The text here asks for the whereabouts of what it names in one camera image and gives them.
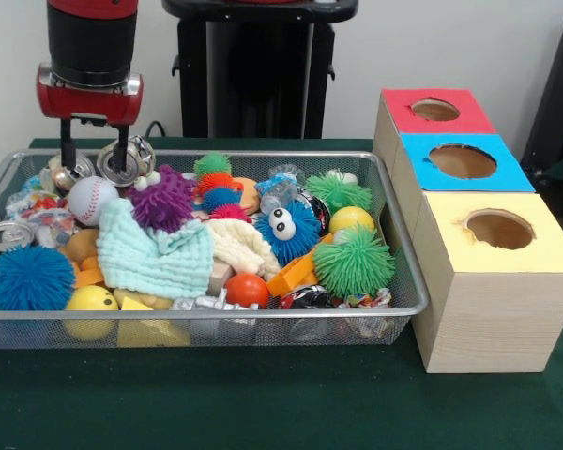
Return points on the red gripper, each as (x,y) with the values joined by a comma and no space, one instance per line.
(89,100)

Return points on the polka dot cloth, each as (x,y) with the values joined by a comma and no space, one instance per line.
(47,220)

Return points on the green spiky toy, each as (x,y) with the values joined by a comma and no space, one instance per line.
(354,262)

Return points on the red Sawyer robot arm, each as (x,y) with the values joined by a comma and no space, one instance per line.
(91,42)

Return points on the shallow mesh bin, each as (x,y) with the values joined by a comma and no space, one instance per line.
(216,328)

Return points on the wooden box with three holes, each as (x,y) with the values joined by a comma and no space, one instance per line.
(488,319)

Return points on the crushed silver can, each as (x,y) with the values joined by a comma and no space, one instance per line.
(141,157)

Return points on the white baseball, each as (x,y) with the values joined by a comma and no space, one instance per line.
(91,201)

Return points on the purple spiky toy with eyes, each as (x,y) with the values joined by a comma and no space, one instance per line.
(164,201)

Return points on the mint green cloth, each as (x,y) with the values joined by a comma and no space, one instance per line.
(141,262)

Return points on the blue spiky ball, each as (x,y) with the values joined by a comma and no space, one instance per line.
(28,279)

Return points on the yellow smiley ball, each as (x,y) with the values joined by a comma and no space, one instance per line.
(89,300)

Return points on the cream cloth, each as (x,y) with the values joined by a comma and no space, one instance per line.
(239,244)

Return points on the orange ball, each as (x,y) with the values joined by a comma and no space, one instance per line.
(246,290)

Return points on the blue spiky toy with eyes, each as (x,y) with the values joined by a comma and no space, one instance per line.
(300,234)

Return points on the dark green tablecloth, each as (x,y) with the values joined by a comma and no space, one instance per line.
(263,398)

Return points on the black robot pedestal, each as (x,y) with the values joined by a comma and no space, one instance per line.
(258,70)

